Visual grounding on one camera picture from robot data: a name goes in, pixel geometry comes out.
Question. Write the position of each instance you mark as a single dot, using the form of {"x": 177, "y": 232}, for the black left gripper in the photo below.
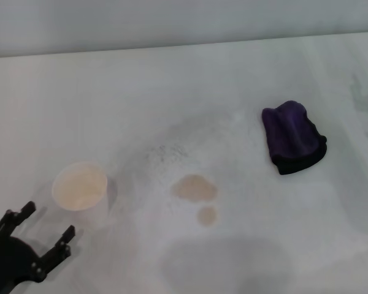
{"x": 10, "y": 260}

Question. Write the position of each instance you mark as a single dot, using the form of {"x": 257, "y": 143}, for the translucent plastic cup brown water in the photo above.
{"x": 79, "y": 186}

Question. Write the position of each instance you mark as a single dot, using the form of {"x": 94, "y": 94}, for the large brown water stain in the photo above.
{"x": 193, "y": 187}

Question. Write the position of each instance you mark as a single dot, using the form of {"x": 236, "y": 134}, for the purple rag black edge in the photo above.
{"x": 291, "y": 134}

